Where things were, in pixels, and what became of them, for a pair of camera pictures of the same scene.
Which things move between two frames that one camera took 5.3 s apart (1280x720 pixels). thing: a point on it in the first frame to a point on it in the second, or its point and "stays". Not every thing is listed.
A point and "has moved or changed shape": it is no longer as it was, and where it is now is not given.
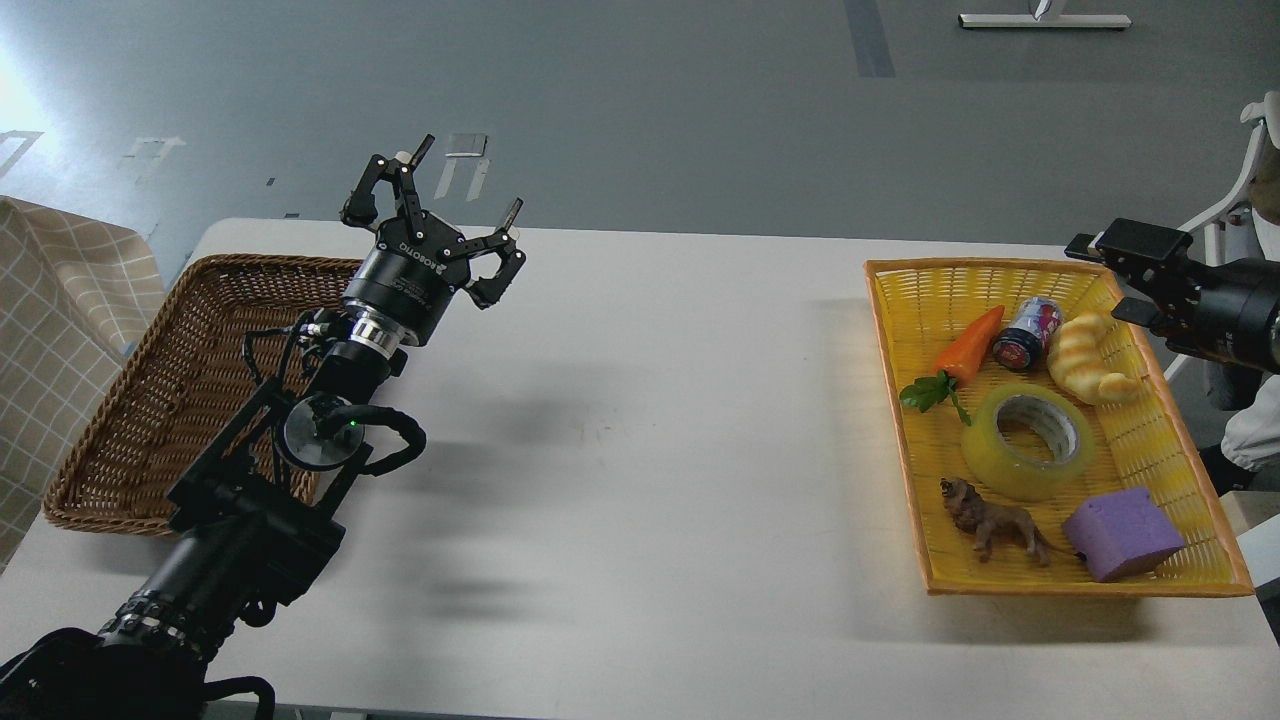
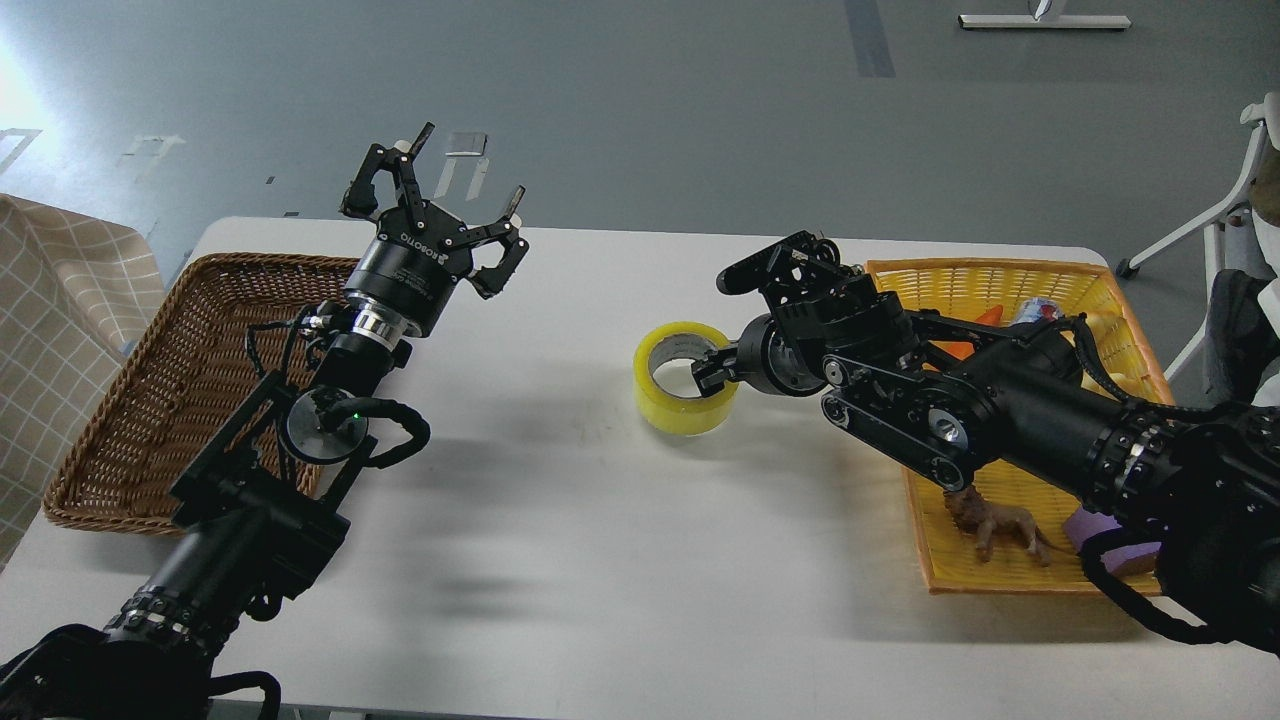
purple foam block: [1118, 533] stays
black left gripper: [408, 282] stays
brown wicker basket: [184, 381] stays
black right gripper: [1154, 264] to [785, 352]
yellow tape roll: [1023, 440] has moved or changed shape
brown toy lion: [970, 512] stays
